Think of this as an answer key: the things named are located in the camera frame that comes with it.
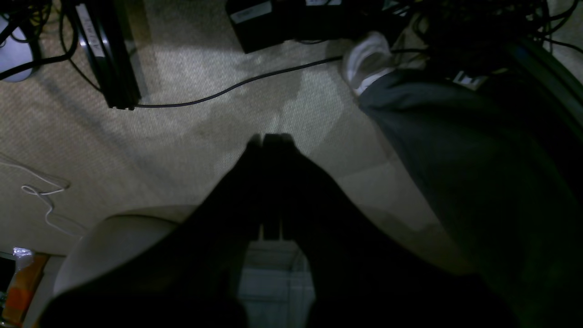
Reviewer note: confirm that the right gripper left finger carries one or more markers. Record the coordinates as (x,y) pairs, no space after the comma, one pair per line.
(190,278)

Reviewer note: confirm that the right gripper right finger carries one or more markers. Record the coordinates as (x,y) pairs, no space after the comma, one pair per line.
(363,278)

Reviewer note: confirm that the white printed t-shirt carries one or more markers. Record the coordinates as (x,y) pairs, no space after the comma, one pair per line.
(276,285)

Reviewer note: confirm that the grey plastic bin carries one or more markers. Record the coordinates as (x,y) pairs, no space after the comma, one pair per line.
(116,240)

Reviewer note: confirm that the person's dark trouser leg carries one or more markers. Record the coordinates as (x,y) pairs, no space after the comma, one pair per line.
(494,188)

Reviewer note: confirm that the white sneaker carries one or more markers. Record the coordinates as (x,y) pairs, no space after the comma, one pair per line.
(366,61)

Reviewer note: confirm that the black equipment box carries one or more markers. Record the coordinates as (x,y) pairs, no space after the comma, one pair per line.
(260,24)

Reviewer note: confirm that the black metal table leg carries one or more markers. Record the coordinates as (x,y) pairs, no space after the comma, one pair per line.
(103,34)

